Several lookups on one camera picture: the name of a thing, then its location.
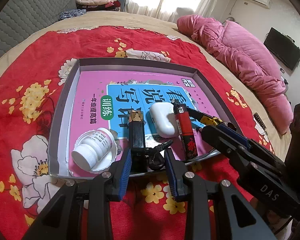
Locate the yellow black wrist watch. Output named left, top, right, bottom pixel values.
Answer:
left=186, top=107, right=237, bottom=132

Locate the red lighter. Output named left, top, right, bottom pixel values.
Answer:
left=173, top=103, right=198, bottom=161

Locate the white earbuds case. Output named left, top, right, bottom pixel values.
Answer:
left=149, top=102, right=179, bottom=139

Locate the white medicine bottle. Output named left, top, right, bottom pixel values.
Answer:
left=71, top=127, right=116, bottom=172

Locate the white plastic jar lid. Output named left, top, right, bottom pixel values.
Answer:
left=73, top=129, right=119, bottom=173

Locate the person hand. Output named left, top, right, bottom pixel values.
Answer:
left=250, top=197, right=293, bottom=240

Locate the black blanket label tag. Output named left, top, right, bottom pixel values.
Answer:
left=253, top=113, right=267, bottom=135

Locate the beige bed sheet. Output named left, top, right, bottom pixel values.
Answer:
left=0, top=11, right=292, bottom=160

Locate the pink quilted duvet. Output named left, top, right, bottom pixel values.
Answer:
left=177, top=15, right=293, bottom=135

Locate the black television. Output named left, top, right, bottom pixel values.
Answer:
left=263, top=27, right=300, bottom=71

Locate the grey cardboard box tray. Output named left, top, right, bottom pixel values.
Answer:
left=48, top=57, right=236, bottom=179

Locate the pink Chinese workbook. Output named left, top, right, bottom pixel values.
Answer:
left=67, top=70, right=221, bottom=178

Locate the red floral blanket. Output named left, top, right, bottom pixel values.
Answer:
left=0, top=26, right=273, bottom=239

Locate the folded clothes stack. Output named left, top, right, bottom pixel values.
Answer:
left=76, top=0, right=126, bottom=12

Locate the blue patterned cloth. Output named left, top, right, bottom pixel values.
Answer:
left=59, top=9, right=87, bottom=21

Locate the grey quilted headboard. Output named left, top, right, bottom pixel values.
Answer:
left=0, top=0, right=76, bottom=58

